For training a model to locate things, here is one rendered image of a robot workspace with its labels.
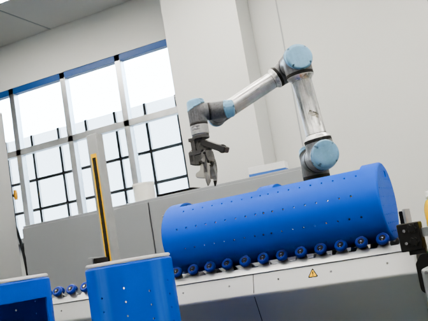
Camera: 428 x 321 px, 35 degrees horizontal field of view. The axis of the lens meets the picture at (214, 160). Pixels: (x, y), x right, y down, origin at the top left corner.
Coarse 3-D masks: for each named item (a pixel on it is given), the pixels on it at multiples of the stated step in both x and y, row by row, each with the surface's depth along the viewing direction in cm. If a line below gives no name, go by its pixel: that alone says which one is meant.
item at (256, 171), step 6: (276, 162) 429; (282, 162) 428; (252, 168) 433; (258, 168) 432; (264, 168) 431; (270, 168) 430; (276, 168) 428; (282, 168) 427; (288, 168) 436; (252, 174) 433; (258, 174) 432
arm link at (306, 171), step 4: (300, 148) 293; (304, 148) 291; (300, 152) 293; (304, 152) 291; (300, 156) 294; (304, 156) 288; (300, 160) 295; (304, 160) 287; (304, 164) 289; (304, 168) 291; (308, 168) 287; (304, 172) 291; (308, 172) 290; (312, 172) 289; (316, 172) 287; (320, 172) 287; (324, 172) 289; (328, 172) 291; (304, 176) 292
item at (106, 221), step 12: (96, 144) 337; (96, 156) 336; (96, 168) 336; (96, 180) 335; (108, 180) 339; (96, 192) 335; (108, 192) 337; (96, 204) 335; (108, 204) 334; (108, 216) 332; (108, 228) 331; (108, 240) 330; (108, 252) 330
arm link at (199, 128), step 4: (196, 124) 274; (200, 124) 274; (204, 124) 275; (192, 128) 275; (196, 128) 274; (200, 128) 274; (204, 128) 275; (208, 128) 277; (192, 132) 275; (196, 132) 274; (200, 132) 274; (204, 132) 274; (208, 132) 276
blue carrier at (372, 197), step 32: (256, 192) 257; (288, 192) 248; (320, 192) 241; (352, 192) 235; (384, 192) 239; (192, 224) 261; (224, 224) 255; (256, 224) 249; (288, 224) 244; (320, 224) 239; (352, 224) 235; (384, 224) 231; (192, 256) 263; (224, 256) 258; (256, 256) 255; (288, 256) 254
